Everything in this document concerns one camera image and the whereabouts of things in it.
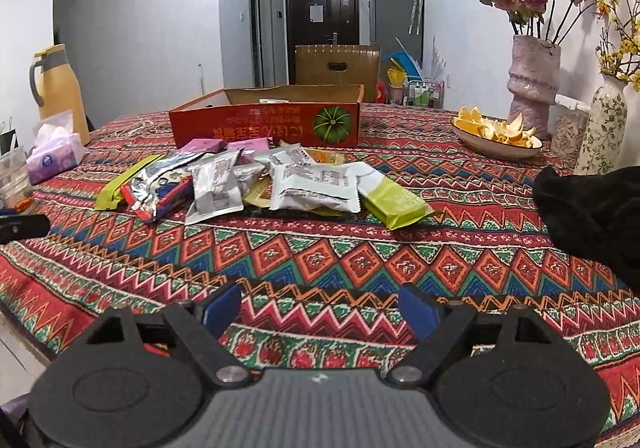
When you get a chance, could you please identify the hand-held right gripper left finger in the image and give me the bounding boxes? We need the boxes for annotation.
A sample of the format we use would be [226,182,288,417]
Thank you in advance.
[75,282,251,388]

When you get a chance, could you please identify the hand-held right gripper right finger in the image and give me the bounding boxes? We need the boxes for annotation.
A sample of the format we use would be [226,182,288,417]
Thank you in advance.
[390,283,568,388]

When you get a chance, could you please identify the pile of snack packets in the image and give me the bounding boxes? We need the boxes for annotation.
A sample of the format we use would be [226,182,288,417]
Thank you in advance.
[95,138,435,230]

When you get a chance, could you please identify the red cardboard box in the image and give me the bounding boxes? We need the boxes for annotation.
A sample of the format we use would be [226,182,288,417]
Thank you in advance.
[168,84,366,149]

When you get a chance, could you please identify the clear glass jar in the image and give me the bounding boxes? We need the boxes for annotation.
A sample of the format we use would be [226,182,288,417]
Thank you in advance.
[0,148,35,211]

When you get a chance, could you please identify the purple tissue pack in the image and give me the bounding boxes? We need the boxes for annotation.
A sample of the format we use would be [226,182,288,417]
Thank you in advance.
[25,110,87,185]

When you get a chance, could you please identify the black paper bag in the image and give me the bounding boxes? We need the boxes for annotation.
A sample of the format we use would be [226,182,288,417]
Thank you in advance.
[0,120,20,153]

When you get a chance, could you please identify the yellow thermos jug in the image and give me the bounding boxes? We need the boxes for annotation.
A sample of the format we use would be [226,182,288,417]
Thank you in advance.
[29,44,92,147]

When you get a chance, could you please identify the white plate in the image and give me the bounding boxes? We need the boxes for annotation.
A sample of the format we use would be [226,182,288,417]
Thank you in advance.
[451,115,543,159]

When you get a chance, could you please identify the black cloth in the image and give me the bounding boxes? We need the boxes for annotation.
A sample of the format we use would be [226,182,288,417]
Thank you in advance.
[531,165,640,279]

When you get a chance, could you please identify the storage rack with bottles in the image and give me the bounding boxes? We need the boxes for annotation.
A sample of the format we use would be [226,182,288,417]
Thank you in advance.
[402,79,446,107]

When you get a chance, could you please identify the white-lidded clear canister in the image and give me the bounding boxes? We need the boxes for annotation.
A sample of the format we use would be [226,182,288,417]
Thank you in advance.
[550,94,592,169]

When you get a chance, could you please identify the blue plastic dustpan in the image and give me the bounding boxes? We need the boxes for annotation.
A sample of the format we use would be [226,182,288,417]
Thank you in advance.
[382,38,422,78]

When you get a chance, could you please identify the pink ceramic vase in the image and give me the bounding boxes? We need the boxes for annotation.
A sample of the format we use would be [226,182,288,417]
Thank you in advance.
[506,35,562,126]

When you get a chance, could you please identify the floral ceramic vase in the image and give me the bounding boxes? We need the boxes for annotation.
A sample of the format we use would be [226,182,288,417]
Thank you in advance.
[575,74,628,176]

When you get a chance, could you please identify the grey interior door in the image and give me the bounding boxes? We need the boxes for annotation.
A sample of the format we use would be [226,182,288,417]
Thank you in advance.
[249,0,273,88]

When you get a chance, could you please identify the grey refrigerator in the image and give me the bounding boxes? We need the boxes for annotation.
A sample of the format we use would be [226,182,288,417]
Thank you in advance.
[369,0,425,78]

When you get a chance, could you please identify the dark front door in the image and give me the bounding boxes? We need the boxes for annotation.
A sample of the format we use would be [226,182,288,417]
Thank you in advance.
[285,0,361,84]

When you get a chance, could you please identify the white folded umbrella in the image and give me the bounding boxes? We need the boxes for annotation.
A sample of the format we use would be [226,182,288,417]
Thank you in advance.
[407,0,426,35]

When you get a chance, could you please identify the yellow flower branches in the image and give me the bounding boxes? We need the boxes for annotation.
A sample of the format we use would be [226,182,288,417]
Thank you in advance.
[595,0,640,93]

